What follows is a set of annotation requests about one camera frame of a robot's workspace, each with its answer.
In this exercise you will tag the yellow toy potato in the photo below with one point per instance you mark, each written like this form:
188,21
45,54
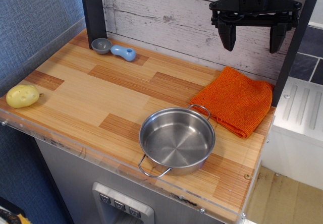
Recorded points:
22,96

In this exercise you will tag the stainless steel pot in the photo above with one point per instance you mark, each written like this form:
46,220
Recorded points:
177,141

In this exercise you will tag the dark vertical post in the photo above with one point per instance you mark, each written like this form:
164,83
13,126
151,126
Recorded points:
94,20
305,15

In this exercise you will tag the grey toy fridge cabinet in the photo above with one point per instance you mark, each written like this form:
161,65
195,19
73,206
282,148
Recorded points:
75,166

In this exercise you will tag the silver dispenser panel with buttons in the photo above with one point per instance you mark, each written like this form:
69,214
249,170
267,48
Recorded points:
116,207

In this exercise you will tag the orange knitted towel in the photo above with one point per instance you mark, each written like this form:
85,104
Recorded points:
235,101

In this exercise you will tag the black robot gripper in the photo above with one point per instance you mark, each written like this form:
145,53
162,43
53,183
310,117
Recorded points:
280,15

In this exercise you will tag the dark right vertical post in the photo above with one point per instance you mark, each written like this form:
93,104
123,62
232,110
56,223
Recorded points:
305,15

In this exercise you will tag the clear acrylic table edge guard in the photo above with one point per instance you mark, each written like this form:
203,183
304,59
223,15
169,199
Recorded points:
231,166

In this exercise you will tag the yellow and black corner object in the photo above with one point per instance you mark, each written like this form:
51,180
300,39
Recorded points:
13,215

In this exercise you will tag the dark left vertical post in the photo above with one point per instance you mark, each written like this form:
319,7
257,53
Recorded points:
94,20

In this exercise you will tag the grey and blue toy scoop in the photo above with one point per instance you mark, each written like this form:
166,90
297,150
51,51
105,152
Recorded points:
103,46

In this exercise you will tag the white ribbed side appliance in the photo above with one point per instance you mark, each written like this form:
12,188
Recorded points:
294,145

